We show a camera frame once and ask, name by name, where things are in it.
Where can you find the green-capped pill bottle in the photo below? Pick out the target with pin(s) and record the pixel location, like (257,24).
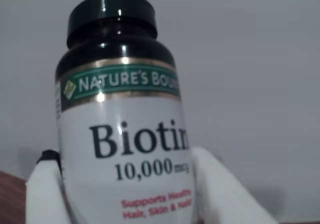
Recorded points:
(120,133)

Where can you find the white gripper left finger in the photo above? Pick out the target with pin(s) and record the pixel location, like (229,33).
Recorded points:
(43,194)

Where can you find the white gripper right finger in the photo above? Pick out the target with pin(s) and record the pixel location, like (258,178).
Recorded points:
(217,194)

